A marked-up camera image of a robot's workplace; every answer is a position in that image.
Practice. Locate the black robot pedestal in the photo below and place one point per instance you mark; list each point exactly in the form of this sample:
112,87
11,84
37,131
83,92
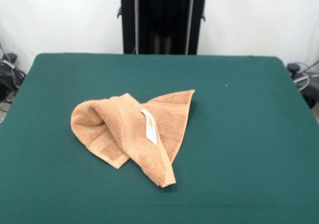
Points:
162,22

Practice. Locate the dark green table cloth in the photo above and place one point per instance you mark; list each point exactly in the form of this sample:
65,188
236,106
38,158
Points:
224,159

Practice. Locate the tan terry towel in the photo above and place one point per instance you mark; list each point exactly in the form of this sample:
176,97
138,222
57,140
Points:
119,134

